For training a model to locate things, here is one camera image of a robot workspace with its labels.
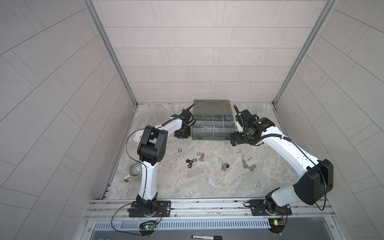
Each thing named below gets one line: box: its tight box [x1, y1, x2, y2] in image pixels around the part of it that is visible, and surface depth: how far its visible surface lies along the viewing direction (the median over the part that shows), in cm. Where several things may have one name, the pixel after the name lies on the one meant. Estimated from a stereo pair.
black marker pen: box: [191, 235, 223, 240], surface depth 65 cm
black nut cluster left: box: [185, 159, 193, 169], surface depth 88 cm
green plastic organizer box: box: [192, 99, 235, 141], surface depth 110 cm
